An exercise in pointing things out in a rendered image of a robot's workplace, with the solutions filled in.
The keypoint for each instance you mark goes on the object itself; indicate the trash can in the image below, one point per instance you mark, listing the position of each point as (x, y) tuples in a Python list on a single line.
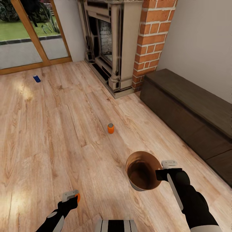
[(140, 169)]

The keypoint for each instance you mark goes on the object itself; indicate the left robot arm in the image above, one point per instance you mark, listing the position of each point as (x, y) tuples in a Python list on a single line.
[(55, 221)]

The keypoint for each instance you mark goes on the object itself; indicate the can of soda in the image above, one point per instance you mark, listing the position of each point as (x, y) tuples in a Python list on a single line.
[(77, 195), (110, 128), (36, 78)]

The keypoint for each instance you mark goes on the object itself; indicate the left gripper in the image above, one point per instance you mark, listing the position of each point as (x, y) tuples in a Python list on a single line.
[(70, 204)]

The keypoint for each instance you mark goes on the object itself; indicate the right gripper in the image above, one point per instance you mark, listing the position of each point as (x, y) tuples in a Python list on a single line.
[(160, 175)]

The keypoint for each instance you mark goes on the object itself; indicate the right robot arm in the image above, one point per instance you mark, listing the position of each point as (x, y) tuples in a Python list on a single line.
[(191, 202)]

